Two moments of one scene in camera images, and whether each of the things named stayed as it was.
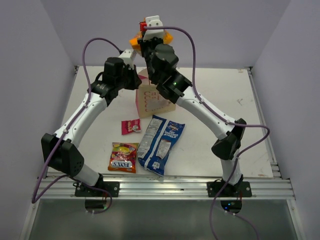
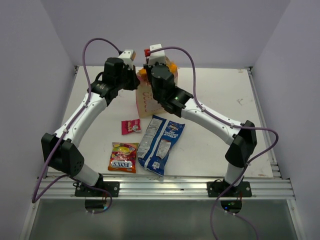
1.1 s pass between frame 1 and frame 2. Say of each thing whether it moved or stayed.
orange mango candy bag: moved
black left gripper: stayed
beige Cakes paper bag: stayed
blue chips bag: stayed
